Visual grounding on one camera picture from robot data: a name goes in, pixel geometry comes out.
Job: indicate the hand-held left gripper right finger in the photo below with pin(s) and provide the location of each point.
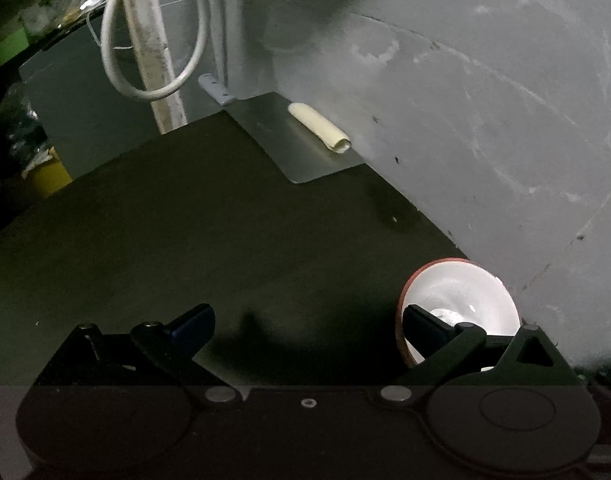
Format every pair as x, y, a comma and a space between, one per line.
425, 329

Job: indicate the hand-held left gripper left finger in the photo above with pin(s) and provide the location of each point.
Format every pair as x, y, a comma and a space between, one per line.
195, 326

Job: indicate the red and white bowl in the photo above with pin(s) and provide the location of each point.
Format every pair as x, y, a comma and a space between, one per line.
465, 285

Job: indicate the grey metal sheet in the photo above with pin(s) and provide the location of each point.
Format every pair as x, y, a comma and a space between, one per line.
280, 135

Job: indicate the yellow container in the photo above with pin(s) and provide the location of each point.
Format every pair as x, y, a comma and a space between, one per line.
50, 175

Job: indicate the cream paper roll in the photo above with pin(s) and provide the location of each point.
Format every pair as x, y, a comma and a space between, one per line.
318, 125

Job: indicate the grey metal cabinet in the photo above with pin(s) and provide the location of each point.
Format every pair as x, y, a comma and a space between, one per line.
90, 110

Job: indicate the black plastic bag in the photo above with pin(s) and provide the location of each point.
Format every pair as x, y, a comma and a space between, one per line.
22, 125

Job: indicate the green box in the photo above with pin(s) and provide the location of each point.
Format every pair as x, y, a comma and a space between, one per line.
5, 50

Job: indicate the grey metal bracket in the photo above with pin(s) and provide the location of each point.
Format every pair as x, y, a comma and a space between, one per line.
216, 89

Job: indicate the white wooden post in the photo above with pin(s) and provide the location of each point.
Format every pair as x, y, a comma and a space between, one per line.
153, 60

